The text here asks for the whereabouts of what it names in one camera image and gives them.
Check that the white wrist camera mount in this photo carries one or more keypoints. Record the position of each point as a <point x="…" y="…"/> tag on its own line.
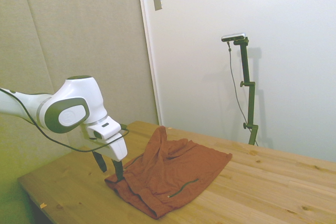
<point x="105" y="129"/>

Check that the grey wall switch plate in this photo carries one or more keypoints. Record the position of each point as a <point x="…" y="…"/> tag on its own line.
<point x="157" y="1"/>

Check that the rust orange shorts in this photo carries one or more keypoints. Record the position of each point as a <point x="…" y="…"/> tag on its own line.
<point x="170" y="171"/>

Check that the white door frame trim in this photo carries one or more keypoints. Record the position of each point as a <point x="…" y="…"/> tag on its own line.
<point x="147" y="37"/>

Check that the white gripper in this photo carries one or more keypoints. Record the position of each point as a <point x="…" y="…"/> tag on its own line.
<point x="116" y="150"/>

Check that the silver exterior camera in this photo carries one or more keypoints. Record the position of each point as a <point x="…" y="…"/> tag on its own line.
<point x="233" y="37"/>

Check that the dark jointed camera stand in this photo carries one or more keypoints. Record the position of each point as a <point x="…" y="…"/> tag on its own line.
<point x="250" y="103"/>

